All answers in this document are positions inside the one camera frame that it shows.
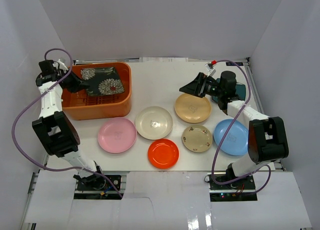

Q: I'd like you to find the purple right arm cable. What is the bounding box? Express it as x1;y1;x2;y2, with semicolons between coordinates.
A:
211;59;272;196

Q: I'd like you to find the blue round plate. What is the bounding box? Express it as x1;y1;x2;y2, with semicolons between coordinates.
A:
213;119;249;156

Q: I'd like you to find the dark teal square plate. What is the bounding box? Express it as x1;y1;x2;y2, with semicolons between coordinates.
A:
211;78;246;103

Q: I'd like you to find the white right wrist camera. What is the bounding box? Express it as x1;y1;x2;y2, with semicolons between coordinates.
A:
205;60;217;77

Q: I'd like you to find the yellow round plate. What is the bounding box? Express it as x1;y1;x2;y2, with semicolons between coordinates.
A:
174;93;212;124

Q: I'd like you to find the small blue label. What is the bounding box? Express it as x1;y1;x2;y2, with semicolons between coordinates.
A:
225;61;244;67

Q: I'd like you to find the pink round plate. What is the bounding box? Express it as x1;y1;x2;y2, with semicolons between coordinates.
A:
97;117;138;154

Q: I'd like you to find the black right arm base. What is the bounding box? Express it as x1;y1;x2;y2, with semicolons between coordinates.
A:
204;173;258;202

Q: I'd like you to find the black floral square plate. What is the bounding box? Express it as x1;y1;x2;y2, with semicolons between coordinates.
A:
80;67;125;97

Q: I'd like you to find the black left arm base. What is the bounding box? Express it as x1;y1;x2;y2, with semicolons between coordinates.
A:
73;174;122;192

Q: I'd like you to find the white paper sheet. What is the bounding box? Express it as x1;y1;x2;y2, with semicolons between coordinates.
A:
139;57;189;63

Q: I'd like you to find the orange plastic bin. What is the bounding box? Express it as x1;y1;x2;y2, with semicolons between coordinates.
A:
62;62;132;120

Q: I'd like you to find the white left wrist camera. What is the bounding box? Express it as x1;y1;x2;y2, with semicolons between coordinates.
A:
53;58;69;73

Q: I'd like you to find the beige floral small plate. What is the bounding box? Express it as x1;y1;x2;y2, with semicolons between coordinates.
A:
181;124;213;153

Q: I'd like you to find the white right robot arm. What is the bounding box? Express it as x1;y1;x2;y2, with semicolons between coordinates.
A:
179;70;289;190

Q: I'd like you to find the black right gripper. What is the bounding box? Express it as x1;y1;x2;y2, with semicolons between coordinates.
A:
179;72;224;99

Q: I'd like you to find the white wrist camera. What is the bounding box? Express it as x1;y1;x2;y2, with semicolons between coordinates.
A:
53;58;69;73
205;60;217;77

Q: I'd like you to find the orange round plate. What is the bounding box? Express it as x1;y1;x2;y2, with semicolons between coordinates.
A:
147;138;180;170

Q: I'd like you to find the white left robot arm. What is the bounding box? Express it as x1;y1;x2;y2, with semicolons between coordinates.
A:
32;60;106;190

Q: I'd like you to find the cream round plate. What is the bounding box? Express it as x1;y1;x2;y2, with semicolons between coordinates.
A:
135;106;173;140

